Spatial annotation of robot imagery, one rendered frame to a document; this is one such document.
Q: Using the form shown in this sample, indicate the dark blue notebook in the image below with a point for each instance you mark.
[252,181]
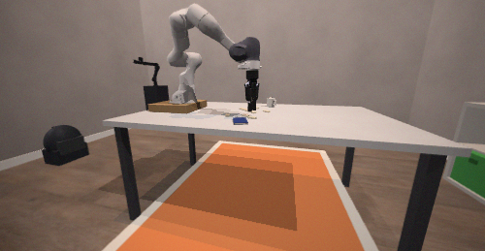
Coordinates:
[240,120]

